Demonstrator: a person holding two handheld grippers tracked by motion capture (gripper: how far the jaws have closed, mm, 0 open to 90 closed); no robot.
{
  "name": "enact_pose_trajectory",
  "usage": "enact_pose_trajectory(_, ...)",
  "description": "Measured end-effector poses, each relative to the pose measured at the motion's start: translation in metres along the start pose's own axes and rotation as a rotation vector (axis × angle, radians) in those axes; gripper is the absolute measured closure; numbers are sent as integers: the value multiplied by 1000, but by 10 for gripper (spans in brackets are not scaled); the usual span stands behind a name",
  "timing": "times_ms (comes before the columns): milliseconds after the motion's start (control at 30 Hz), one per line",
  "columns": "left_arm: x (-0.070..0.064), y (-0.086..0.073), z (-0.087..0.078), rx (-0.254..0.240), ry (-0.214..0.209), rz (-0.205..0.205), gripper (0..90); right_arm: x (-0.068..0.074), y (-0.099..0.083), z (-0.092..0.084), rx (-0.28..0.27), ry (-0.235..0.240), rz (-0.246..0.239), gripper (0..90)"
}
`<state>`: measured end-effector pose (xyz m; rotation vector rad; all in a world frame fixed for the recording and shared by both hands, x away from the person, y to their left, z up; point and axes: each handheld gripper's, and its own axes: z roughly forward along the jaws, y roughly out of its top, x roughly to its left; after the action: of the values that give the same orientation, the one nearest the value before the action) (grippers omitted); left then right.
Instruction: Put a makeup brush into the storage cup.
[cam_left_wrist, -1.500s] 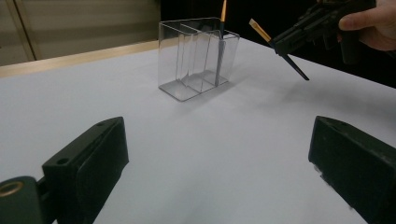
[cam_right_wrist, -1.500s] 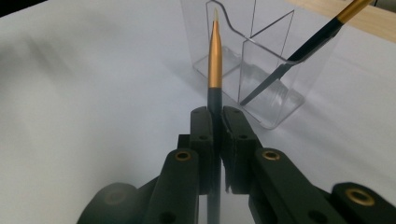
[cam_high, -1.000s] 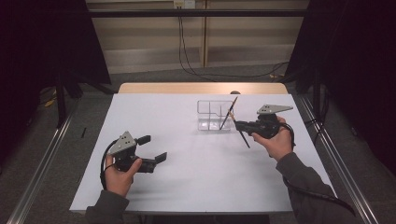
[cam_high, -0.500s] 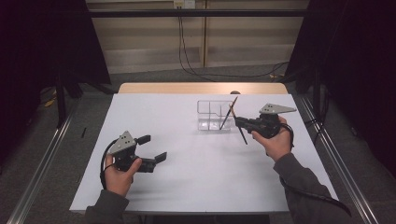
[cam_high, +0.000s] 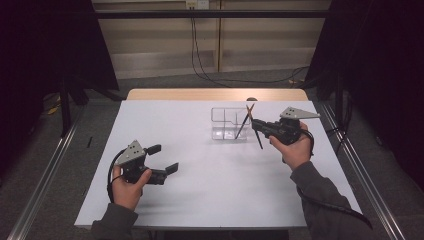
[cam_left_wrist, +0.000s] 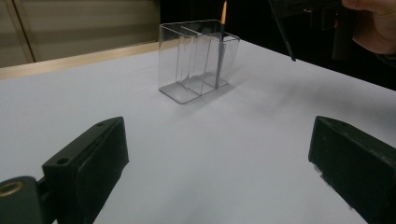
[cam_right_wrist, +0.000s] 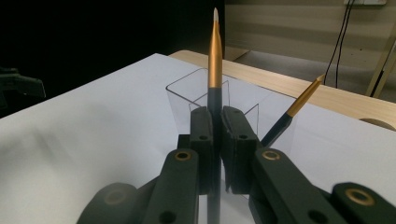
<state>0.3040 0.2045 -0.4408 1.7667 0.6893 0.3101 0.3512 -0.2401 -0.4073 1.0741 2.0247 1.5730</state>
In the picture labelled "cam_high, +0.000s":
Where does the black curtain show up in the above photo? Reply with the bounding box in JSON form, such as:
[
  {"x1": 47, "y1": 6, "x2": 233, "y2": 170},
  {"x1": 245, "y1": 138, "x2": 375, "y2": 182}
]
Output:
[
  {"x1": 305, "y1": 0, "x2": 424, "y2": 192},
  {"x1": 0, "y1": 0, "x2": 120, "y2": 178}
]

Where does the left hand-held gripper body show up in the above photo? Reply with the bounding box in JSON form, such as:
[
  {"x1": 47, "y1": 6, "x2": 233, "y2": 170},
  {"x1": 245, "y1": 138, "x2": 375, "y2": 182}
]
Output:
[{"x1": 116, "y1": 139, "x2": 168, "y2": 186}]

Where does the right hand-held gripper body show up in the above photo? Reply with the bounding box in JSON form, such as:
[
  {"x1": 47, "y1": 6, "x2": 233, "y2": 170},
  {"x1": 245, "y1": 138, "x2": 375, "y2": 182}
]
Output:
[{"x1": 264, "y1": 106, "x2": 321, "y2": 146}]

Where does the person's right hand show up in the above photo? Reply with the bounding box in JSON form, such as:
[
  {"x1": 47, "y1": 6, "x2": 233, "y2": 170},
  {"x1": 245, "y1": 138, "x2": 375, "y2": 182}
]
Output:
[{"x1": 269, "y1": 121, "x2": 313, "y2": 172}]

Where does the wooden table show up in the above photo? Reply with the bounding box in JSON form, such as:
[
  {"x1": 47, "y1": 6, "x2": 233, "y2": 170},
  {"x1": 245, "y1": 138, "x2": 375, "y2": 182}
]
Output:
[{"x1": 126, "y1": 88, "x2": 310, "y2": 102}]

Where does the left hand-held gripper cable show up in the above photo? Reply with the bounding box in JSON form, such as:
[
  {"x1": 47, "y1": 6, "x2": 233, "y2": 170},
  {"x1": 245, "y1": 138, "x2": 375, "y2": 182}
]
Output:
[{"x1": 106, "y1": 148, "x2": 127, "y2": 204}]

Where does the wooden wall post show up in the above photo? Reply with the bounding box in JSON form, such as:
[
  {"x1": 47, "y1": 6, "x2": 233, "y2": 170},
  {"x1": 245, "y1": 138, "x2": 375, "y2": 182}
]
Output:
[{"x1": 216, "y1": 0, "x2": 224, "y2": 73}]

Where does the person's left hand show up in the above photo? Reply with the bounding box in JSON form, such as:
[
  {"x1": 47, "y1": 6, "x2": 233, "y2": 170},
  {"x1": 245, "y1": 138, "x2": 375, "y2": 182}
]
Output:
[{"x1": 111, "y1": 164, "x2": 153, "y2": 211}]

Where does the right hand-held gripper cable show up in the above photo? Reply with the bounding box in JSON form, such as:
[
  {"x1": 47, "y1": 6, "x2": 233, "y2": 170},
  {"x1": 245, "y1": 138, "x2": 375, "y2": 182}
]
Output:
[{"x1": 297, "y1": 129, "x2": 374, "y2": 231}]

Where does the white table sheet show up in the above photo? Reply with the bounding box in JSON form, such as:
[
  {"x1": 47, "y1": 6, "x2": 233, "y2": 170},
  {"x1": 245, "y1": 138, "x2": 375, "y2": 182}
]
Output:
[{"x1": 74, "y1": 99, "x2": 368, "y2": 230}]

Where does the black horizontal bar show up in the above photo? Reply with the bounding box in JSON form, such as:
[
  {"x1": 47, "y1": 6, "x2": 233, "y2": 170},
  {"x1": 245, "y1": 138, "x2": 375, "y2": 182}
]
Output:
[{"x1": 94, "y1": 9, "x2": 330, "y2": 20}]

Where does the black wall cable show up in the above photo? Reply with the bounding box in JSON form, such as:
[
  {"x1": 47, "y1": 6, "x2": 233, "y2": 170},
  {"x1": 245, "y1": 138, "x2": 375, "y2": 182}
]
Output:
[
  {"x1": 190, "y1": 17, "x2": 234, "y2": 89},
  {"x1": 193, "y1": 17, "x2": 310, "y2": 85}
]

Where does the hand-held gripper cable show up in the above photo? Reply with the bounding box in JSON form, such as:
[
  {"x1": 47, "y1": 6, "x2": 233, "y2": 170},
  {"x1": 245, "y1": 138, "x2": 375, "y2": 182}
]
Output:
[
  {"x1": 297, "y1": 129, "x2": 374, "y2": 231},
  {"x1": 106, "y1": 148, "x2": 127, "y2": 204}
]

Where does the metal floor rail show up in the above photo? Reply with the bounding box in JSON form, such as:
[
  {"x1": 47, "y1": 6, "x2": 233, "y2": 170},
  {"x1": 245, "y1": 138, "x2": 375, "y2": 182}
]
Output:
[
  {"x1": 319, "y1": 101, "x2": 406, "y2": 240},
  {"x1": 6, "y1": 106, "x2": 88, "y2": 240}
]

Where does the clear plastic organizer box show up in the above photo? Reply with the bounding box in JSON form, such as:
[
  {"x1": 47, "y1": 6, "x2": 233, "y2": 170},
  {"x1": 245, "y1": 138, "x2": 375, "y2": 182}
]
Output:
[{"x1": 210, "y1": 107, "x2": 252, "y2": 141}]

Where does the black stand post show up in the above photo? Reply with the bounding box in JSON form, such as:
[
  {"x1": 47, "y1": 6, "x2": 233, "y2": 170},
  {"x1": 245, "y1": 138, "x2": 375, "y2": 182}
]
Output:
[
  {"x1": 334, "y1": 73, "x2": 345, "y2": 128},
  {"x1": 58, "y1": 79, "x2": 73, "y2": 138}
]

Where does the wall socket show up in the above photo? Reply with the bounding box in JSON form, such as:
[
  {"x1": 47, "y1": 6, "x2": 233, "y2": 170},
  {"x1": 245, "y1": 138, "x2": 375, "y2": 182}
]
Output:
[{"x1": 185, "y1": 0, "x2": 211, "y2": 10}]

